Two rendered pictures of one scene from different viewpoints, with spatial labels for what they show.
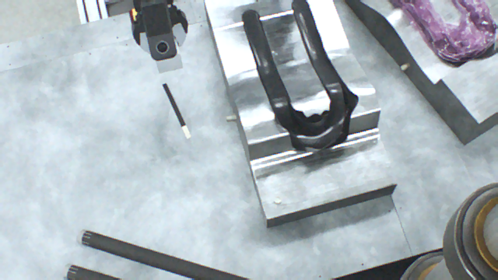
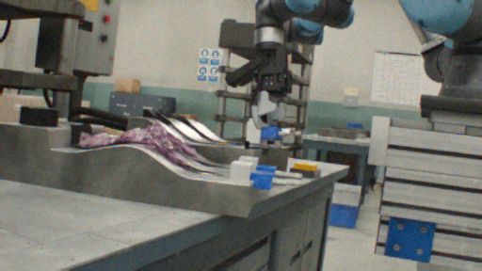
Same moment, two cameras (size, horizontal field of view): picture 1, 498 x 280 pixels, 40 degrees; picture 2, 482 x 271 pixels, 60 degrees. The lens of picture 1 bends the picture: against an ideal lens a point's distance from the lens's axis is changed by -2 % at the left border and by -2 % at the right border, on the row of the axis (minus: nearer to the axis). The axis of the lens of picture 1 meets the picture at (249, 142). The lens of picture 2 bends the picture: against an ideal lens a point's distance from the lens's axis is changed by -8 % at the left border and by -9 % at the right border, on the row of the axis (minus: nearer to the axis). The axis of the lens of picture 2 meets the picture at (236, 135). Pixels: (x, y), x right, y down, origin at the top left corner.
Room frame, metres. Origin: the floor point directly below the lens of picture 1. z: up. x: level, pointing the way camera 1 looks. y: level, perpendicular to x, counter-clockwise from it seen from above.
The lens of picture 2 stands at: (1.48, -1.05, 0.97)
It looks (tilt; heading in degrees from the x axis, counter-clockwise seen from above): 3 degrees down; 126
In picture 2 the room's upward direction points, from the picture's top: 6 degrees clockwise
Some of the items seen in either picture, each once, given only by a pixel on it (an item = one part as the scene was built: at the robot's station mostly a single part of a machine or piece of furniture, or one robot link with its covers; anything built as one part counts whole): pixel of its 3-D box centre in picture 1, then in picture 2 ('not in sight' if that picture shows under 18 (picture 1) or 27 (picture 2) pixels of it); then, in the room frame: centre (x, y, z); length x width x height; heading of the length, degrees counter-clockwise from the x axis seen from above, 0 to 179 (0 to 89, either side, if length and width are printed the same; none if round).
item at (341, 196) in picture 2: not in sight; (329, 192); (-0.26, 3.01, 0.28); 0.61 x 0.41 x 0.15; 16
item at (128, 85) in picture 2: not in sight; (127, 86); (-5.17, 4.49, 1.26); 0.42 x 0.33 x 0.29; 16
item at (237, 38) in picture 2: not in sight; (266, 110); (-1.66, 3.92, 1.03); 1.54 x 0.94 x 2.06; 106
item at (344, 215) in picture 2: not in sight; (327, 209); (-0.26, 3.01, 0.11); 0.61 x 0.41 x 0.22; 16
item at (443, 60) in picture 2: not in sight; (461, 58); (1.28, 0.35, 1.20); 0.13 x 0.12 x 0.14; 122
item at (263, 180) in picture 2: not in sight; (266, 180); (1.06, -0.35, 0.86); 0.13 x 0.05 x 0.05; 28
